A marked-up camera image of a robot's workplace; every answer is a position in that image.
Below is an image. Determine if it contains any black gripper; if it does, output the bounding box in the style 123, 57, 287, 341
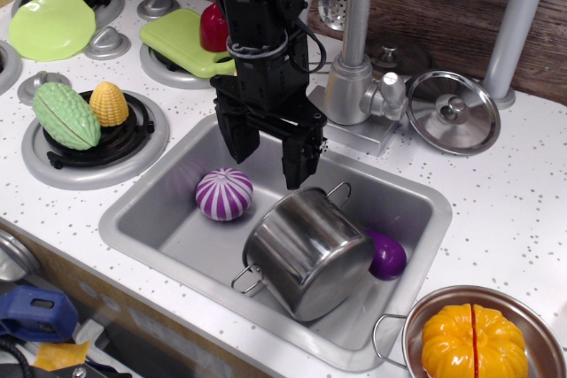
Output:
211, 52, 327, 189

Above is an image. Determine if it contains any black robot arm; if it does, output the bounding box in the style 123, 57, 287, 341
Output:
211, 0, 327, 189

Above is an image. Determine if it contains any silver sink basin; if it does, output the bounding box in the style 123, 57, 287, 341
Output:
99, 116, 452, 373

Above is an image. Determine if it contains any stainless steel pot lid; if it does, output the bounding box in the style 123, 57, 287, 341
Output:
406, 70, 501, 156

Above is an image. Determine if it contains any purple white striped onion toy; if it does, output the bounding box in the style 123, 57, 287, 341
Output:
195, 167, 253, 221

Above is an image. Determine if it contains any silver toy faucet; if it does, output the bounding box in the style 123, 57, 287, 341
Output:
306, 0, 408, 155

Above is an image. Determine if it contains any red toy pepper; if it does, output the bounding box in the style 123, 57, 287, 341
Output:
199, 3, 229, 52

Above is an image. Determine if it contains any back right stove burner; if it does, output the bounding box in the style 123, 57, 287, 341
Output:
140, 44, 211, 90

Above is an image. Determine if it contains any green cutting board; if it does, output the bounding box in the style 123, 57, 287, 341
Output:
139, 9, 236, 79

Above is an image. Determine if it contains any front stove burner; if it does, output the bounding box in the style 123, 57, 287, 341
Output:
22, 91, 169, 190

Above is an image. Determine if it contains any metal strainer ladle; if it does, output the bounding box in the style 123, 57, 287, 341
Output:
318, 0, 347, 32

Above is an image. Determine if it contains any purple toy eggplant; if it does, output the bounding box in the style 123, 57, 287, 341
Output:
365, 229, 408, 281

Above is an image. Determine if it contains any yellow toy corn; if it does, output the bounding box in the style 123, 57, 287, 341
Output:
89, 81, 129, 127

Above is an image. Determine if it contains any grey stove knob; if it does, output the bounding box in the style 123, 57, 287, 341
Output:
83, 26, 131, 60
17, 71, 70, 106
136, 0, 180, 21

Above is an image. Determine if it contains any green bitter melon toy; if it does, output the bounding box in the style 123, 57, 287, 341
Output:
33, 82, 101, 150

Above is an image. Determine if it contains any light green plate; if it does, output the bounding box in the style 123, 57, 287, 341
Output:
9, 0, 97, 62

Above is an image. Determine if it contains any left edge stove burner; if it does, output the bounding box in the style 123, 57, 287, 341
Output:
0, 41, 22, 95

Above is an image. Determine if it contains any orange toy pumpkin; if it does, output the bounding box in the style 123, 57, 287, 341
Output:
421, 304, 529, 377

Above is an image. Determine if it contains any grey oven knob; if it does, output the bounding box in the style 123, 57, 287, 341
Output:
0, 229, 41, 282

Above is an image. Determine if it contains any grey vertical pole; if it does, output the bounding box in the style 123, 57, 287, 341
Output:
482, 0, 540, 109

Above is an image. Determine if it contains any blue clamp tool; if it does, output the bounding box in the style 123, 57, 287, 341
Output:
1, 286, 79, 343

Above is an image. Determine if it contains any yellow tape piece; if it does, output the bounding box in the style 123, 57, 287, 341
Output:
33, 342, 90, 372

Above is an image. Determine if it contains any steel bowl with handle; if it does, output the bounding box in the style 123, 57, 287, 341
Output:
372, 285, 566, 377

